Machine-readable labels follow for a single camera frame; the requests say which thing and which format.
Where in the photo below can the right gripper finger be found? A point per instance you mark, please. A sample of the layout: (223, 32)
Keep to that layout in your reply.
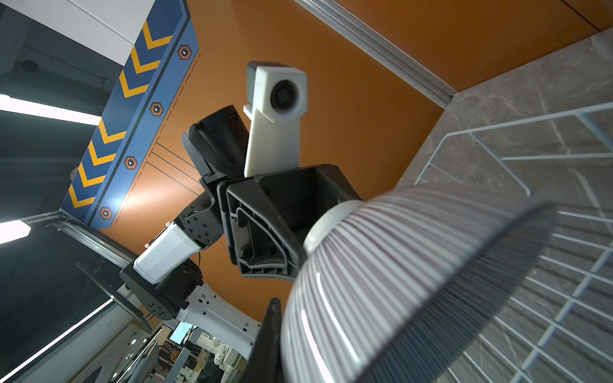
(264, 364)

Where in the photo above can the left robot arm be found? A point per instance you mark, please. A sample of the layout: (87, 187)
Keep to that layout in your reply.
(164, 277)

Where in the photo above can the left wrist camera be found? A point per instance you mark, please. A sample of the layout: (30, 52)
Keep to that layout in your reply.
(277, 98)

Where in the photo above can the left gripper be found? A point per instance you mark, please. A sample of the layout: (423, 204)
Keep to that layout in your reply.
(265, 216)

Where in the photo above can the white wire dish rack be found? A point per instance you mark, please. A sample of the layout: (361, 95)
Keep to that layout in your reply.
(558, 325)

